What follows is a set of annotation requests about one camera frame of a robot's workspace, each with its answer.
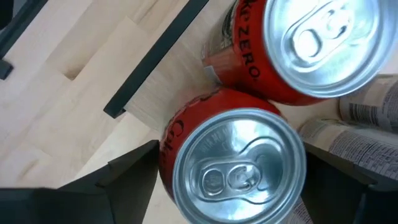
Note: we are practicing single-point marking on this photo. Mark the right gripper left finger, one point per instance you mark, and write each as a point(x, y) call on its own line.
point(93, 202)

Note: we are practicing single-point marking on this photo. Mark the red soda can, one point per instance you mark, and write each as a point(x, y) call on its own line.
point(239, 168)

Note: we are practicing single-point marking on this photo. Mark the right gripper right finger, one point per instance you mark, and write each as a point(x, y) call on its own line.
point(335, 199)

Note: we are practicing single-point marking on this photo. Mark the red Coca-Cola can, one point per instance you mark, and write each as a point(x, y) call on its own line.
point(323, 46)

